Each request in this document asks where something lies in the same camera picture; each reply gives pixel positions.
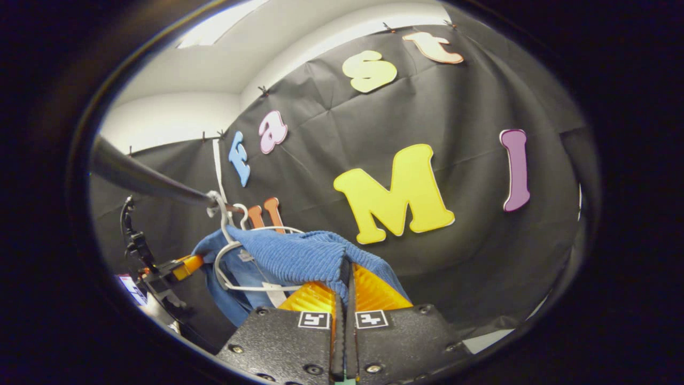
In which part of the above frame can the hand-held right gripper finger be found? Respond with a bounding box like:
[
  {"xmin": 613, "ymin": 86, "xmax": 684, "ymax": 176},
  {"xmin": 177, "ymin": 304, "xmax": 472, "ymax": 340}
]
[
  {"xmin": 216, "ymin": 260, "xmax": 347, "ymax": 385},
  {"xmin": 345, "ymin": 260, "xmax": 473, "ymax": 385}
]

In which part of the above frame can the white hanger with hook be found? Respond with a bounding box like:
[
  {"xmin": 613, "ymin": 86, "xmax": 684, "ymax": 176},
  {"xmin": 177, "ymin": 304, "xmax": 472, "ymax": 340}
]
[{"xmin": 206, "ymin": 191, "xmax": 305, "ymax": 292}]

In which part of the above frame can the blue jacket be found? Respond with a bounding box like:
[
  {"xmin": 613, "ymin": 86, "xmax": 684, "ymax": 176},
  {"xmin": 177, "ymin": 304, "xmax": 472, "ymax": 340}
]
[{"xmin": 192, "ymin": 225, "xmax": 412, "ymax": 328}]

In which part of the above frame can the white plastic hanger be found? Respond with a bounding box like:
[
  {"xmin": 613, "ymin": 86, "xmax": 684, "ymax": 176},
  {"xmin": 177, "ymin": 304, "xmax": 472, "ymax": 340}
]
[{"xmin": 232, "ymin": 203, "xmax": 305, "ymax": 234}]

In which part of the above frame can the black clothes rack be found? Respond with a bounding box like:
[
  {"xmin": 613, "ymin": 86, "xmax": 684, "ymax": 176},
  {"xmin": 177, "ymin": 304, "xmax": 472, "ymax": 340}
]
[{"xmin": 90, "ymin": 134, "xmax": 244, "ymax": 214}]

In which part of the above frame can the ceiling light panel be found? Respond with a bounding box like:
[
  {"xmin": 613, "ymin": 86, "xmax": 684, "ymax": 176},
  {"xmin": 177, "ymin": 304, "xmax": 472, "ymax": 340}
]
[{"xmin": 176, "ymin": 0, "xmax": 270, "ymax": 50}]

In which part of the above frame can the black backdrop cloth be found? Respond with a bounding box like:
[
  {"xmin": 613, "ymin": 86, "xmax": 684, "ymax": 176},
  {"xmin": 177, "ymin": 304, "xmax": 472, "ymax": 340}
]
[{"xmin": 88, "ymin": 21, "xmax": 599, "ymax": 348}]

